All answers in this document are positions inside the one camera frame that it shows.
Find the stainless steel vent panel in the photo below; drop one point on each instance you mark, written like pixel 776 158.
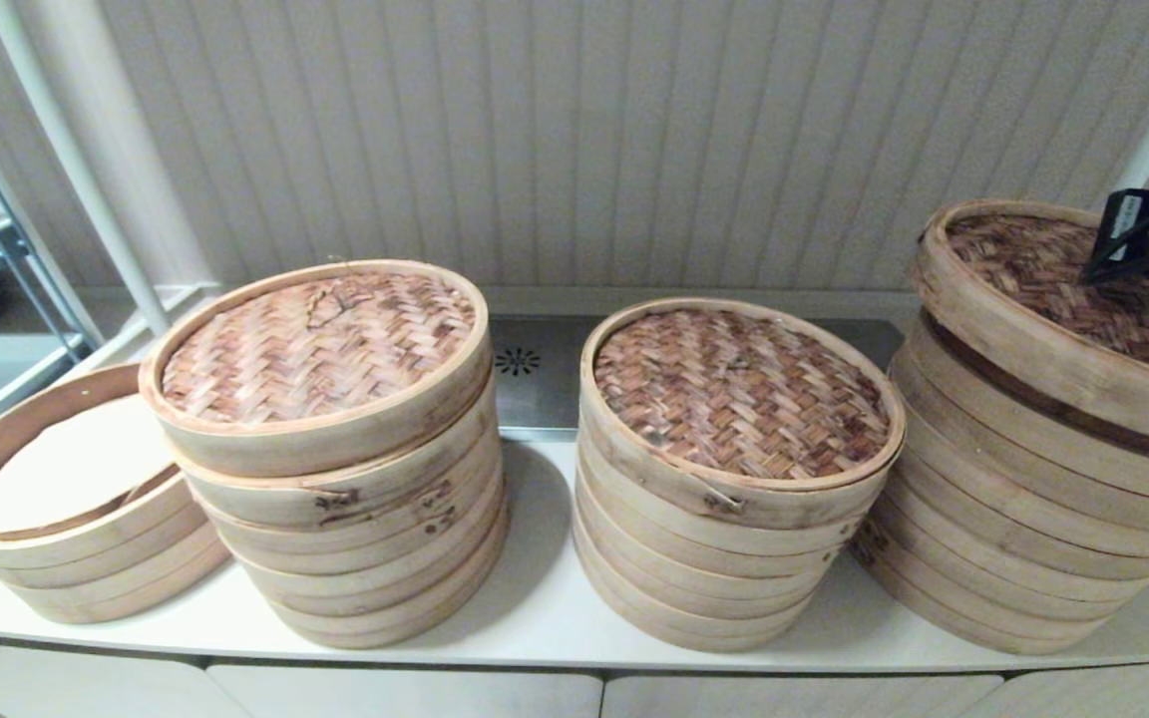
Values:
pixel 545 399

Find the woven bamboo steamer lid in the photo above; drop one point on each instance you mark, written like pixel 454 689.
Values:
pixel 734 394
pixel 365 511
pixel 1033 259
pixel 320 344

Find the grey metal rack frame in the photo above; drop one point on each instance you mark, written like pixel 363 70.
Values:
pixel 14 244

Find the bamboo steamer basket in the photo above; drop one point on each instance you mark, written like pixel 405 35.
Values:
pixel 385 636
pixel 106 610
pixel 365 540
pixel 724 616
pixel 734 566
pixel 365 564
pixel 76 558
pixel 1033 503
pixel 1033 538
pixel 380 612
pixel 1033 640
pixel 1033 606
pixel 729 591
pixel 1033 572
pixel 734 541
pixel 1083 457
pixel 1033 469
pixel 96 583
pixel 724 641
pixel 375 588

